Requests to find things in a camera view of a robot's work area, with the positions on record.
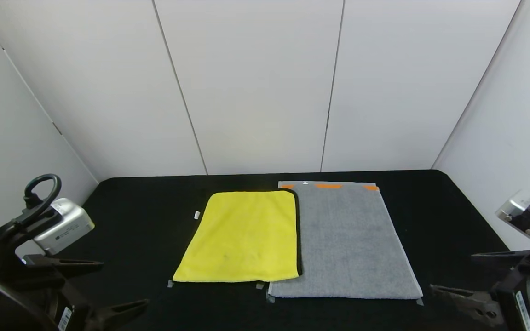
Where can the yellow microfiber towel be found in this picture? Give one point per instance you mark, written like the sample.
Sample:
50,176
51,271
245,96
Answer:
242,239

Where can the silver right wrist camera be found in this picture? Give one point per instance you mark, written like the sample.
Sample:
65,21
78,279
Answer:
513,209

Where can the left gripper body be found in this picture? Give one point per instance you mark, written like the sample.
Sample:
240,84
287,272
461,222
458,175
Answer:
64,317

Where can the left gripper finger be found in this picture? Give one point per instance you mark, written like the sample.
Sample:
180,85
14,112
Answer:
58,265
113,315

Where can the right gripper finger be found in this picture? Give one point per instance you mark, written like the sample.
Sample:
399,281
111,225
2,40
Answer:
472,305
522,258

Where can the grey towel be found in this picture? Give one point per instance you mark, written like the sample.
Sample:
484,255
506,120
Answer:
348,248

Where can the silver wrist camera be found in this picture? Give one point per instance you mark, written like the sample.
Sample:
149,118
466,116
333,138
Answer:
513,209
65,225

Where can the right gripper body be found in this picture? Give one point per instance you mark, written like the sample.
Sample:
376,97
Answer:
519,301

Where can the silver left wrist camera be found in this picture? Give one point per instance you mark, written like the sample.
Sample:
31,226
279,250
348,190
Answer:
65,225

